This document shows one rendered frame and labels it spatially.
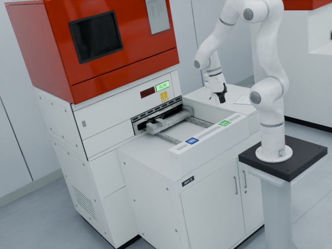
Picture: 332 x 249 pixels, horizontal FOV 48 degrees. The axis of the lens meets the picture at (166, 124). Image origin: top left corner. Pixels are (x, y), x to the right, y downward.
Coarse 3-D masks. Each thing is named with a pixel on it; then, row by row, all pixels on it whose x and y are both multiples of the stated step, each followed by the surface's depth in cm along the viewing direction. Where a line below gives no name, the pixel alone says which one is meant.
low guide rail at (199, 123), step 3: (189, 117) 262; (186, 120) 263; (189, 120) 260; (192, 120) 258; (195, 120) 256; (198, 120) 255; (192, 123) 259; (195, 123) 256; (198, 123) 253; (201, 123) 251; (204, 123) 249; (207, 123) 248; (204, 126) 249; (207, 126) 246
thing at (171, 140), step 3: (159, 132) 248; (156, 135) 250; (159, 135) 247; (162, 135) 244; (165, 135) 243; (162, 138) 245; (165, 138) 242; (168, 138) 239; (171, 138) 237; (174, 138) 236; (168, 141) 240; (171, 141) 237; (174, 141) 234; (177, 141) 232; (180, 141) 231
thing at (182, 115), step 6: (180, 114) 262; (186, 114) 260; (192, 114) 263; (168, 120) 256; (174, 120) 255; (180, 120) 258; (162, 126) 249; (168, 126) 253; (150, 132) 248; (156, 132) 247
